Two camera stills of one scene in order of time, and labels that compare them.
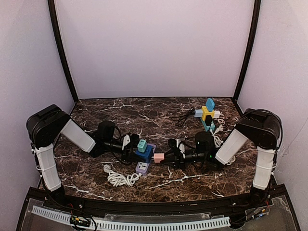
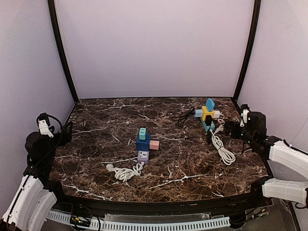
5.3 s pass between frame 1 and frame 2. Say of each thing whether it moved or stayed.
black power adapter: stayed
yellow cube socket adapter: stayed
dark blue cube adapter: moved
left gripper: moved
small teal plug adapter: moved
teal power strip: stayed
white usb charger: stayed
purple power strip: moved
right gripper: moved
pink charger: moved
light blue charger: stayed
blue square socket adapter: stayed
